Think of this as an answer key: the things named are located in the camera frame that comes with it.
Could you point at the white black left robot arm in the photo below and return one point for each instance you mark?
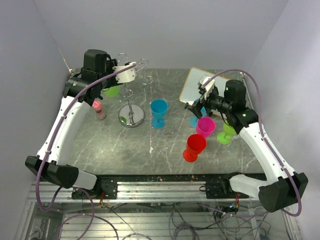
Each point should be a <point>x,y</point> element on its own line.
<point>51,161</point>

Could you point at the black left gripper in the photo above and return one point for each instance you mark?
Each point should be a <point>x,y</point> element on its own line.
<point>113,83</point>

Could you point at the red plastic wine glass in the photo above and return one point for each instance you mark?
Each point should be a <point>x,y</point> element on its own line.
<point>195,144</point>

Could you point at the aluminium mounting rail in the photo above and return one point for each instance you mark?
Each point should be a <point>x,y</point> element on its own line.
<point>143,192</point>

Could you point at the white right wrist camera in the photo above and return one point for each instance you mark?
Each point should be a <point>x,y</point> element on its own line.
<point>205,85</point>

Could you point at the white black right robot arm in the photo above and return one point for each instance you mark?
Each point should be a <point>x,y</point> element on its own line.
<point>283,186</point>

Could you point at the pink plastic wine glass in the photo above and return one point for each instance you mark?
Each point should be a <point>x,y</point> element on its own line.
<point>205,126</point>

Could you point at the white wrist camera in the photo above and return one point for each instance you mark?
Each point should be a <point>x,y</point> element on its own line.
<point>125,73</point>
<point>205,85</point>

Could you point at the yellow framed whiteboard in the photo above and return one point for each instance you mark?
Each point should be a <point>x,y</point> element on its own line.
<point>192,85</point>

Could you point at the blue plastic wine glass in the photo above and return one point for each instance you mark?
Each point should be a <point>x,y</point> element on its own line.
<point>159,108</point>

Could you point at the pink capped spice bottle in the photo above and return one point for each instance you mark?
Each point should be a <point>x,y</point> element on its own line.
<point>98,108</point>

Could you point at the green plastic wine glass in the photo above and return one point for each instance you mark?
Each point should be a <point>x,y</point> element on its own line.
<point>112,91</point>

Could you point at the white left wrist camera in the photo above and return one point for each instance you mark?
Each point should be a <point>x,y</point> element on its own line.
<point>125,73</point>

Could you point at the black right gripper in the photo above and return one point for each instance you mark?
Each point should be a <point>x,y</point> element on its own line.
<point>196,106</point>

